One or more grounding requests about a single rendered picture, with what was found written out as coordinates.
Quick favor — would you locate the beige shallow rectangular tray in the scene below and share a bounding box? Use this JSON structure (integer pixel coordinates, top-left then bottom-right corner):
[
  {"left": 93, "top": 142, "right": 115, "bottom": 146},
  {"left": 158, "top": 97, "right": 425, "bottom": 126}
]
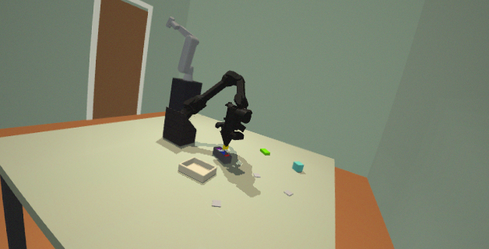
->
[{"left": 178, "top": 157, "right": 217, "bottom": 183}]

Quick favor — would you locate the lime green flat block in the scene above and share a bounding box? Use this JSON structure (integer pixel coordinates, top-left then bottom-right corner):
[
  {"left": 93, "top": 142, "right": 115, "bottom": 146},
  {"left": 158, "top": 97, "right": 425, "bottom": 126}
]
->
[{"left": 260, "top": 149, "right": 270, "bottom": 156}]

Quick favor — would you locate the teal cube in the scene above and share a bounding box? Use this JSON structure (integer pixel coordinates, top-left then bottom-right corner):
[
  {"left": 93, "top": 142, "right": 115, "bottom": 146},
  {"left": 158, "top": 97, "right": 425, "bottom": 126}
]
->
[{"left": 292, "top": 161, "right": 304, "bottom": 172}]

